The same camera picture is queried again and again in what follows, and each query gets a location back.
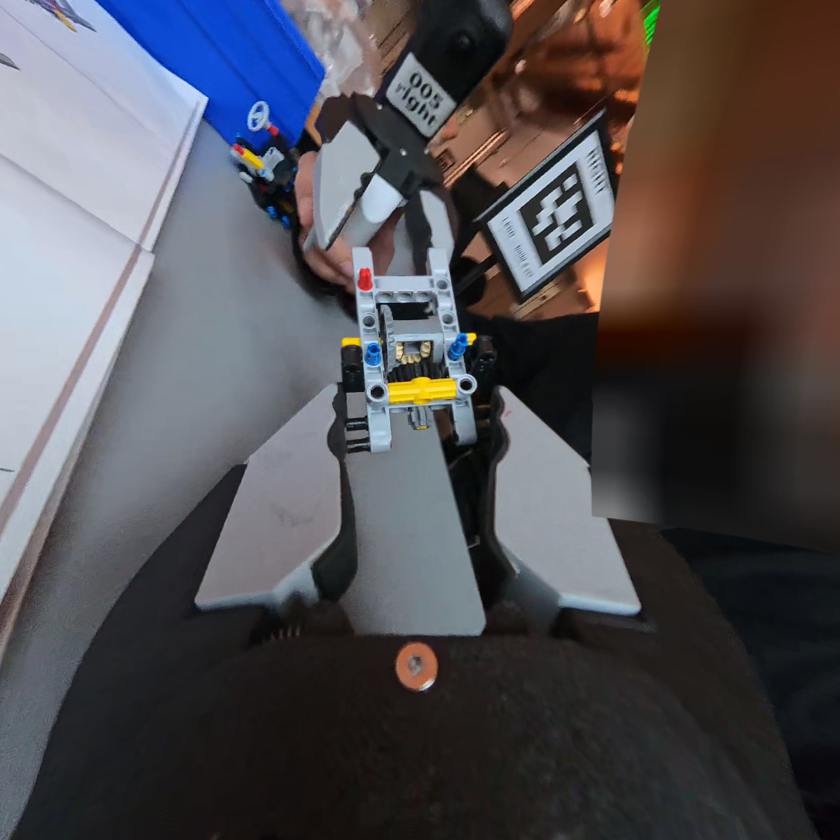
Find clear plastic bag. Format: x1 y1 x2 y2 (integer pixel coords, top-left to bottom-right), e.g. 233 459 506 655
282 0 395 93

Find black white marker board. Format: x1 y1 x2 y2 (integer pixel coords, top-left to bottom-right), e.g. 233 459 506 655
476 112 618 303

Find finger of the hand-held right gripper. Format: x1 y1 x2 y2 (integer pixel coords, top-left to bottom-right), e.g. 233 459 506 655
303 121 404 253
387 187 455 280

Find open lego instruction booklet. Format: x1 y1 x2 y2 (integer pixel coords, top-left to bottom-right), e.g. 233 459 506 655
0 0 210 611

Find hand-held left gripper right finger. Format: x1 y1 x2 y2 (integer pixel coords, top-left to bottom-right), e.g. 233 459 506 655
469 385 644 634

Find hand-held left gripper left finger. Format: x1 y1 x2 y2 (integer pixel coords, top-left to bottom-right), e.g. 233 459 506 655
194 383 361 613

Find person's right hand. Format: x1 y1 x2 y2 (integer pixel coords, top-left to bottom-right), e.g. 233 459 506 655
293 150 422 290

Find blue plastic bin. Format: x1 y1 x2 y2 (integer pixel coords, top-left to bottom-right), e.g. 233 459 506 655
98 0 327 148

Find grey yellow lego assembly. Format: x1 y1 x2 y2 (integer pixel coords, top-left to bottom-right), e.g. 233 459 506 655
340 246 497 455

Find small black lego subassembly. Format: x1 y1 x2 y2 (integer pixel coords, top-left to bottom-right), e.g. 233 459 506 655
230 100 298 229

